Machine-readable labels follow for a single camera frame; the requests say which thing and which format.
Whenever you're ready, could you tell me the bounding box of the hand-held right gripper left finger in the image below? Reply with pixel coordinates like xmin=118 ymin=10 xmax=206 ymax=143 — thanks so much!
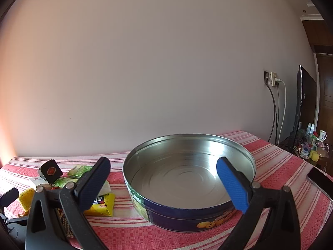
xmin=25 ymin=157 xmax=111 ymax=250

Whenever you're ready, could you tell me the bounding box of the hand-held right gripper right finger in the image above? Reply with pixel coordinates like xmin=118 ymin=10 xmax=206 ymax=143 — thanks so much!
xmin=216 ymin=157 xmax=302 ymax=250

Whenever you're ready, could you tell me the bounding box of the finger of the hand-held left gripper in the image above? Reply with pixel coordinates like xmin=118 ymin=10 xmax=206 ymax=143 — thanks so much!
xmin=0 ymin=212 xmax=29 ymax=240
xmin=0 ymin=187 xmax=20 ymax=209

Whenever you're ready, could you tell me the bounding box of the yellow sponge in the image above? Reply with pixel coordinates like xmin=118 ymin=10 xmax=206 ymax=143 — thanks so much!
xmin=18 ymin=187 xmax=35 ymax=211

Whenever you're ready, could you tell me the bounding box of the green tea packet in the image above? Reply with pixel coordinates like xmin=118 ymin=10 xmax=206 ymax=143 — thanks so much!
xmin=51 ymin=176 xmax=78 ymax=189
xmin=68 ymin=164 xmax=94 ymax=180

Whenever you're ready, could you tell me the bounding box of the yellow snack packet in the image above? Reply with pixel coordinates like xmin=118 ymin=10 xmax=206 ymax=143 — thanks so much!
xmin=84 ymin=193 xmax=116 ymax=216

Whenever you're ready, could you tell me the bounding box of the white box brown patterned side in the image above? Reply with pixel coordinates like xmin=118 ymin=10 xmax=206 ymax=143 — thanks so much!
xmin=28 ymin=176 xmax=50 ymax=188

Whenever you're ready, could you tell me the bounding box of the small black box red seal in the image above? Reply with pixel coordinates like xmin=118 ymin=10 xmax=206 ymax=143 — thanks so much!
xmin=39 ymin=159 xmax=63 ymax=185

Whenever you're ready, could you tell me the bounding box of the round blue cookie tin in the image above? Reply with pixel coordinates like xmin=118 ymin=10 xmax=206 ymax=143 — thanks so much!
xmin=122 ymin=133 xmax=257 ymax=233

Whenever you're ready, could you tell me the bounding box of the red striped tablecloth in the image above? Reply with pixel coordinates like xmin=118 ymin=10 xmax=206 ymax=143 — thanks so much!
xmin=0 ymin=130 xmax=333 ymax=250

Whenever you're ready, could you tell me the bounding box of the clutter of small bottles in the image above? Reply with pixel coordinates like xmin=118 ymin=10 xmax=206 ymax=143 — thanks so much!
xmin=297 ymin=122 xmax=329 ymax=162

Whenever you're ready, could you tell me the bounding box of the black smartphone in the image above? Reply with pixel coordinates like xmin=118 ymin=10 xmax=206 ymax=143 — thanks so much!
xmin=306 ymin=167 xmax=333 ymax=201

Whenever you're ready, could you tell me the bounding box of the black flat television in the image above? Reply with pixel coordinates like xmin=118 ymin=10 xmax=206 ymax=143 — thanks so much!
xmin=287 ymin=65 xmax=318 ymax=151

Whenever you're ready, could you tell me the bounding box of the wooden door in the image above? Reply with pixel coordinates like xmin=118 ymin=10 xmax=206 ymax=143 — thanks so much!
xmin=313 ymin=45 xmax=333 ymax=146

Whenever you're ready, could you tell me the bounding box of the black power cable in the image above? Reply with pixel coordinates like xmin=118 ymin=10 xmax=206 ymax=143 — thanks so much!
xmin=267 ymin=83 xmax=280 ymax=144

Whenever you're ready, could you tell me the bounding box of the white power cable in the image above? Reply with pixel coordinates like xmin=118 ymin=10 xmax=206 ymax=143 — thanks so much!
xmin=276 ymin=80 xmax=287 ymax=146

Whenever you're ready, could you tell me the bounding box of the wall socket with adapter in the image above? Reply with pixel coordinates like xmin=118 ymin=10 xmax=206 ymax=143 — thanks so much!
xmin=264 ymin=71 xmax=283 ymax=87

